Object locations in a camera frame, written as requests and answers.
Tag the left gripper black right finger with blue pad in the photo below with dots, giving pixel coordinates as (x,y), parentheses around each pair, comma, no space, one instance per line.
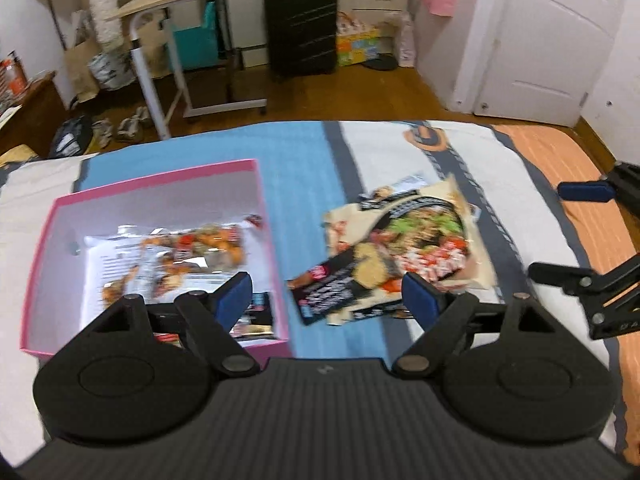
(444,319)

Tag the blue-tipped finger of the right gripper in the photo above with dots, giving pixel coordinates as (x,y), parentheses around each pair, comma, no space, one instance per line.
(590,191)

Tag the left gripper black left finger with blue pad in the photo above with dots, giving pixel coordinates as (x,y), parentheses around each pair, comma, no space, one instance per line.
(209,317)

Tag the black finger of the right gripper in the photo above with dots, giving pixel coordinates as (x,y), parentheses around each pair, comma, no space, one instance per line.
(610,301)

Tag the clear bag coated peanuts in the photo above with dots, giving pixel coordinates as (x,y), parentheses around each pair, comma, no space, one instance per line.
(161,279)

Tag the large noodle snack bag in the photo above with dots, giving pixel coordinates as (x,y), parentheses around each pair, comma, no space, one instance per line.
(431,231)

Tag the black tofu snack packet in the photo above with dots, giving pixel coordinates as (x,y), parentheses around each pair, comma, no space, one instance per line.
(342,280)

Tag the clear bag mixed nuts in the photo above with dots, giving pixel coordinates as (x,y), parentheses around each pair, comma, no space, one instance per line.
(212,248)

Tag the white snack bar wrapper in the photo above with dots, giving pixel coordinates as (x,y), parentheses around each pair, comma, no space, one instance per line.
(410,183)

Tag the white printed paper sheet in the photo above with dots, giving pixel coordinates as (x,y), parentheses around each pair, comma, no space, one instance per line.
(109,258)

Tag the pink cardboard box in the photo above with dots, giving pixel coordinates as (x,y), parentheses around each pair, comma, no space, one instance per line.
(61,300)

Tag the white door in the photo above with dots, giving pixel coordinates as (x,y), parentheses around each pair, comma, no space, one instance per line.
(546,58)

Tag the striped bed cover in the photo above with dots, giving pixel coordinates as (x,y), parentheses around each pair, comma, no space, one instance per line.
(308,169)

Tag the white plastic bag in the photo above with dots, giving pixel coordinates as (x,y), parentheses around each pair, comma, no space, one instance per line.
(404,44)

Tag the brown paper bag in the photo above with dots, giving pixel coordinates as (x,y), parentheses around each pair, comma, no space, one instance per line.
(77,61)

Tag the dark wooden nightstand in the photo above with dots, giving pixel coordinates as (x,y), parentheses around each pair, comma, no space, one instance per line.
(35,123)

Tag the teal tote bag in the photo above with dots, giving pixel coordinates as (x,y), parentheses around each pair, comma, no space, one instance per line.
(198,46)

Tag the colourful gift box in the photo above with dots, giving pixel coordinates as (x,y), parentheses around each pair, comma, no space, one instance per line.
(356,41)

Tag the wooden rolling desk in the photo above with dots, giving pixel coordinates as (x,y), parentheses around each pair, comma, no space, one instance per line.
(138,9)

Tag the black suitcase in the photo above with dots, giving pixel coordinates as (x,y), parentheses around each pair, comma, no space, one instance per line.
(301,37)

